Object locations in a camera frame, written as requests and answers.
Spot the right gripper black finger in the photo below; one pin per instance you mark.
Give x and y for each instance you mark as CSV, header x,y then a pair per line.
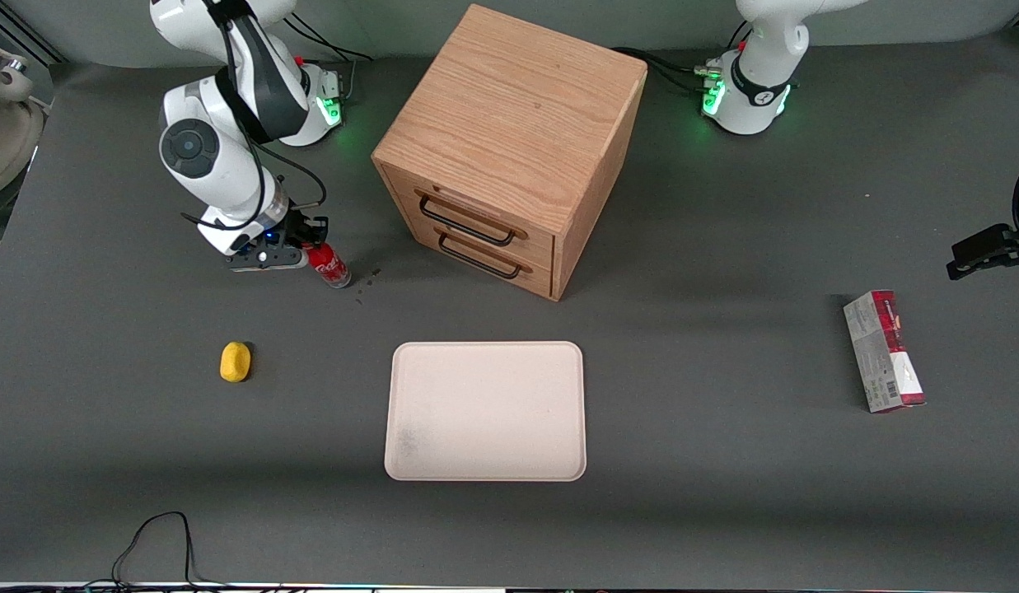
x,y
305,239
321,229

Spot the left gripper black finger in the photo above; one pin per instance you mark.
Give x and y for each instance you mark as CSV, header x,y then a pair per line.
x,y
987,240
983,262

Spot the red and grey carton box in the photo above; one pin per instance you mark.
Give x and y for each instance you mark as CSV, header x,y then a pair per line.
x,y
884,354

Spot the red coke bottle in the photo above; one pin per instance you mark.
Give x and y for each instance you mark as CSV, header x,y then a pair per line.
x,y
332,268

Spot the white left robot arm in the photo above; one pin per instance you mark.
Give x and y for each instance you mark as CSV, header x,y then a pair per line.
x,y
760,82

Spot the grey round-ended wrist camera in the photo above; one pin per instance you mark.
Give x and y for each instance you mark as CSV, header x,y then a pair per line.
x,y
262,260

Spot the yellow toy lemon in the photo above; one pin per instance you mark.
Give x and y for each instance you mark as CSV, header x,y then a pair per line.
x,y
235,362

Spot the oak wooden drawer cabinet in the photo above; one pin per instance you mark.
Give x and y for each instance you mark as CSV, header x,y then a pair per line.
x,y
509,107

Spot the cream rectangular plastic tray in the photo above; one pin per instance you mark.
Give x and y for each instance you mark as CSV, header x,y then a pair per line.
x,y
484,412

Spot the dark grey table mat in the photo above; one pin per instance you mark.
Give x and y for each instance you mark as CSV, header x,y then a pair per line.
x,y
723,511

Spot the beige round stand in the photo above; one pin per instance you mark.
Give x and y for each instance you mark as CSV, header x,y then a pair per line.
x,y
7,148

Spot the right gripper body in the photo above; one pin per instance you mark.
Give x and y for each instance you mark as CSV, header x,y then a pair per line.
x,y
297,231

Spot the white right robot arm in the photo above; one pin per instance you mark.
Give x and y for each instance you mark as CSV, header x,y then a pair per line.
x,y
221,156

